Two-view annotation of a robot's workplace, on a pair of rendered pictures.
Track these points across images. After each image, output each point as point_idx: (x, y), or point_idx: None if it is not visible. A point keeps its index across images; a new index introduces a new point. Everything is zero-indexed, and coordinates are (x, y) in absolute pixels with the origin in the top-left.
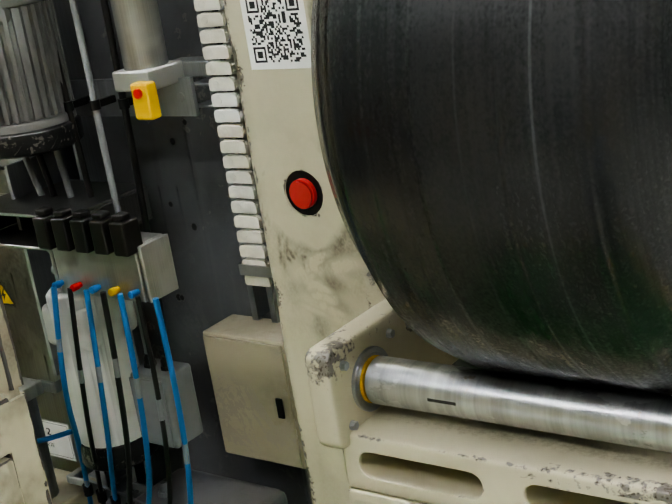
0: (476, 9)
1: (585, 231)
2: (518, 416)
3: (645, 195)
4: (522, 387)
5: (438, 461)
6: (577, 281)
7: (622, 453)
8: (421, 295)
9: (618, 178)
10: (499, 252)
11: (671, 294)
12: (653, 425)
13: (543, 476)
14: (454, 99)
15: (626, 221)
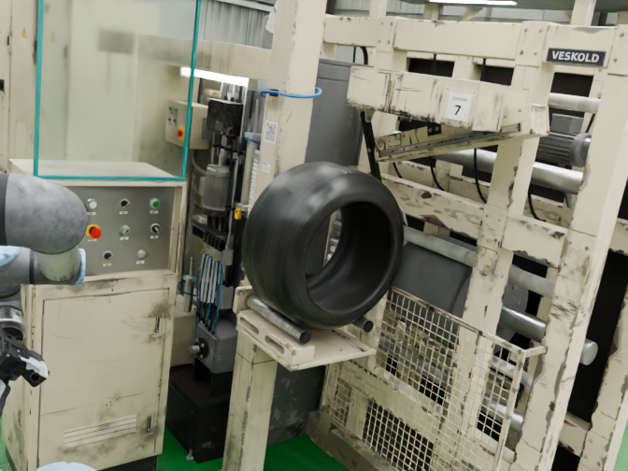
0: (268, 225)
1: (273, 277)
2: (270, 319)
3: (285, 274)
4: (274, 312)
5: (252, 323)
6: (271, 287)
7: (288, 335)
8: (250, 280)
9: (280, 268)
10: (261, 276)
11: (290, 297)
12: (291, 329)
13: (268, 334)
14: (260, 241)
15: (280, 278)
